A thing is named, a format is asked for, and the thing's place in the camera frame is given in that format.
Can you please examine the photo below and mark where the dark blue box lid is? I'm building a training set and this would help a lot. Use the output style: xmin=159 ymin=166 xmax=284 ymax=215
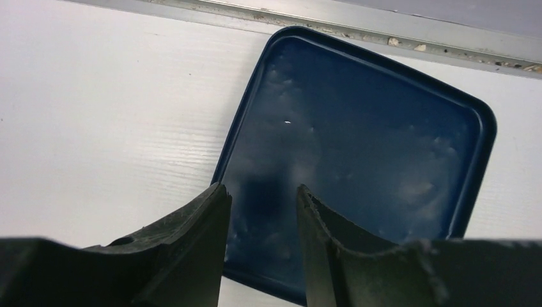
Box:
xmin=212 ymin=26 xmax=497 ymax=305

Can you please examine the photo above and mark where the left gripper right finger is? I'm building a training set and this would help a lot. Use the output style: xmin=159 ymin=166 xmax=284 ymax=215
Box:
xmin=297 ymin=185 xmax=541 ymax=306

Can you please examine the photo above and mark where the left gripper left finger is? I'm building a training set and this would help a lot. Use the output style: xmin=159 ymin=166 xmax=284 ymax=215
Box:
xmin=1 ymin=183 xmax=232 ymax=306

